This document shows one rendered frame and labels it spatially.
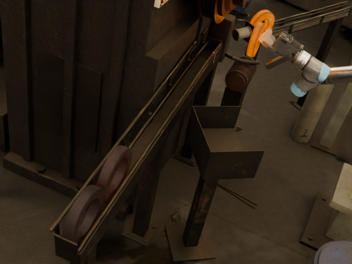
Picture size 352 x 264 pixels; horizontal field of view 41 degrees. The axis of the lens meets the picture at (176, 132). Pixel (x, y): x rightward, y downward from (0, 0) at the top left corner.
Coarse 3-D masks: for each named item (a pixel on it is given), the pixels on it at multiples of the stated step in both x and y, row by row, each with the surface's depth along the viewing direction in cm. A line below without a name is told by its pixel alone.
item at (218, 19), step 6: (204, 0) 181; (210, 0) 180; (216, 0) 179; (204, 6) 184; (210, 6) 183; (216, 6) 183; (204, 12) 188; (210, 12) 186; (216, 12) 187; (210, 18) 195; (216, 18) 191; (222, 18) 202
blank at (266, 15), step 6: (258, 12) 245; (264, 12) 244; (270, 12) 246; (252, 18) 245; (258, 18) 244; (264, 18) 246; (270, 18) 249; (252, 24) 245; (270, 24) 252; (264, 30) 252
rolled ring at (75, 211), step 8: (88, 192) 132; (96, 192) 135; (80, 200) 130; (88, 200) 131; (96, 200) 141; (72, 208) 129; (80, 208) 129; (88, 208) 144; (96, 208) 143; (72, 216) 128; (80, 216) 129; (88, 216) 143; (96, 216) 144; (64, 224) 129; (72, 224) 128; (80, 224) 142; (88, 224) 142; (64, 232) 130; (72, 232) 129; (80, 232) 140; (72, 240) 131; (80, 240) 138
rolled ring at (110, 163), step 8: (112, 152) 144; (120, 152) 145; (128, 152) 151; (112, 160) 142; (120, 160) 146; (128, 160) 154; (104, 168) 142; (112, 168) 141; (120, 168) 156; (128, 168) 158; (104, 176) 141; (112, 176) 144; (120, 176) 156; (96, 184) 143; (104, 184) 142; (112, 184) 155; (120, 184) 156; (104, 192) 143; (112, 192) 151; (104, 200) 146
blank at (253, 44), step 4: (256, 24) 203; (260, 24) 203; (264, 24) 205; (256, 28) 201; (260, 28) 201; (264, 28) 210; (252, 32) 201; (256, 32) 201; (260, 32) 203; (252, 36) 201; (256, 36) 201; (252, 40) 201; (256, 40) 201; (248, 44) 203; (252, 44) 202; (256, 44) 203; (248, 48) 204; (252, 48) 203; (256, 48) 208; (248, 52) 206; (252, 52) 204; (256, 52) 214; (252, 56) 207
